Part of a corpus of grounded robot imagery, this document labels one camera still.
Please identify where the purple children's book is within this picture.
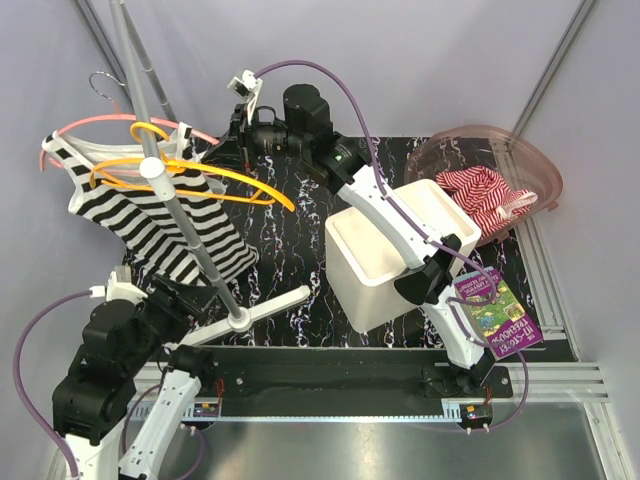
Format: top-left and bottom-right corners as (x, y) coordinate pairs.
(454, 267), (543, 359)

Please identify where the pink plastic hanger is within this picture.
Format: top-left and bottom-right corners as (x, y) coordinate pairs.
(38, 72), (221, 174)

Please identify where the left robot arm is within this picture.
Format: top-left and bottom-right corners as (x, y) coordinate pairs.
(52, 267), (218, 479)

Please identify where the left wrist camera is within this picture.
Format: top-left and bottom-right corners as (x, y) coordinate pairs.
(90, 265), (148, 304)

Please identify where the white clothes rack base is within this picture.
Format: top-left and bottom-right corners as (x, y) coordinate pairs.
(165, 285), (311, 349)

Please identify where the aluminium frame rail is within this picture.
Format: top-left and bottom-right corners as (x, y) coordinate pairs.
(213, 215), (608, 409)

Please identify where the black marble pattern mat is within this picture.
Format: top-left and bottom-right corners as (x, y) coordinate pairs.
(97, 135), (576, 364)

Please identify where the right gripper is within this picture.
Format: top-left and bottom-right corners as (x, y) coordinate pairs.
(200, 106), (307, 175)

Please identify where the yellow plastic hanger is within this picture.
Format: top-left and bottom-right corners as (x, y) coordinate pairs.
(89, 151), (295, 212)

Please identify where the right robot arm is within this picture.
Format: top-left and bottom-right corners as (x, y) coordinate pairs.
(205, 77), (495, 397)

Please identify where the white foam box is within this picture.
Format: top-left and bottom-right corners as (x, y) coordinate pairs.
(325, 179), (481, 333)

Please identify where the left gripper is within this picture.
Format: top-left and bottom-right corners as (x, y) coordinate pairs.
(124, 271), (220, 372)

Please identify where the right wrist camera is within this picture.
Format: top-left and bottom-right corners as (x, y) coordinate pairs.
(227, 70), (263, 123)

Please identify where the grey clothes rack pole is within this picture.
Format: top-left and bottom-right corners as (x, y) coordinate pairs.
(107, 0), (251, 326)

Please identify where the red white striped tank top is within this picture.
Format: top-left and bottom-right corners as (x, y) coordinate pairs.
(436, 166), (538, 239)

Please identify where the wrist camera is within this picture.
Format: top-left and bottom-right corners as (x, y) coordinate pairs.
(227, 70), (263, 123)
(90, 265), (148, 304)

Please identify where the black white striped tank top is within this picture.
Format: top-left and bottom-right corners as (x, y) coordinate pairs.
(42, 132), (259, 286)

